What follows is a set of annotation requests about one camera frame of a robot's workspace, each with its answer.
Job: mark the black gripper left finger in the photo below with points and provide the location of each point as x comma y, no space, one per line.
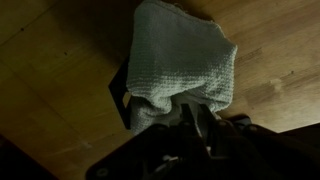
187,124

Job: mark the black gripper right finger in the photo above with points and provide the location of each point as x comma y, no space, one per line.
207,119

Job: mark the white knitted towel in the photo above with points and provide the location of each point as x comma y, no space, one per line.
176,58

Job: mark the black perforated box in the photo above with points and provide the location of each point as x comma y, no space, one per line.
118,89

